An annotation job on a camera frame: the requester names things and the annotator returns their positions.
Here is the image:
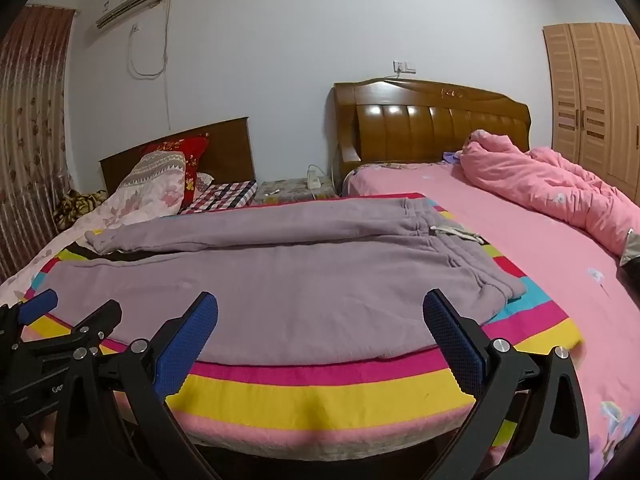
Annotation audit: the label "small dark wooden headboard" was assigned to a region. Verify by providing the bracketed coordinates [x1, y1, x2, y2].
[98, 116, 257, 196]

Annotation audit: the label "cloth-covered nightstand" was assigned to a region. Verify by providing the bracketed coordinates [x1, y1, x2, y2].
[255, 178, 336, 206]

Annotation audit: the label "floral zigzag pillow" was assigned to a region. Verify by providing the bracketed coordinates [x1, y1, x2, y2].
[116, 150, 187, 211]

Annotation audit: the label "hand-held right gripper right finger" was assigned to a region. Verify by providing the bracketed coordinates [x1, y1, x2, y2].
[422, 288, 591, 480]

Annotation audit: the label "rainbow striped blanket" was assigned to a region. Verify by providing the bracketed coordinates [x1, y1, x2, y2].
[20, 192, 586, 456]

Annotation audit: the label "pink quilt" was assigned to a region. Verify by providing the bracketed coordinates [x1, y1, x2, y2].
[460, 129, 640, 261]

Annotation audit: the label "white air conditioner cable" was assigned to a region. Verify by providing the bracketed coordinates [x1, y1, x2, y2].
[127, 22, 168, 80]

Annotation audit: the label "light wooden wardrobe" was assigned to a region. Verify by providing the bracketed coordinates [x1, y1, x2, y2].
[543, 22, 640, 201]

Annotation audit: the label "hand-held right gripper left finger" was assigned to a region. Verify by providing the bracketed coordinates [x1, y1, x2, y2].
[54, 291, 219, 480]

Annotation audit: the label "light purple pants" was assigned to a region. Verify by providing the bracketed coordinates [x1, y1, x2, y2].
[44, 197, 527, 365]

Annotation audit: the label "pink floral bed sheet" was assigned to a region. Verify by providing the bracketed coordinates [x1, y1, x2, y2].
[342, 162, 640, 480]

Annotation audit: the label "tiger print blanket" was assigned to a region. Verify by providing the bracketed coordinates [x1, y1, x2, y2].
[53, 190, 108, 233]

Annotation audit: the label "plaid cloth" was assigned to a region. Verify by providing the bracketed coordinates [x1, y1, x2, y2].
[180, 180, 258, 215]

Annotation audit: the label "brown floral curtain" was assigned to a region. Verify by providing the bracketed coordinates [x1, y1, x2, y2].
[0, 5, 78, 281]

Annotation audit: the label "large glossy wooden headboard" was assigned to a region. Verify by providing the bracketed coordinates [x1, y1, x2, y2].
[332, 79, 532, 196]

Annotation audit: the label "red embroidered pillow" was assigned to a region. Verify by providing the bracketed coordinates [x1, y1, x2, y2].
[141, 135, 211, 206]

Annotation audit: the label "dark cloth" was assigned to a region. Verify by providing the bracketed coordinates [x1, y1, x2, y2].
[619, 227, 640, 291]

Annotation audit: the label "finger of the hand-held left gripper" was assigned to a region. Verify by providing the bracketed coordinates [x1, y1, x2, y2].
[0, 288, 59, 347]
[30, 300, 122, 357]

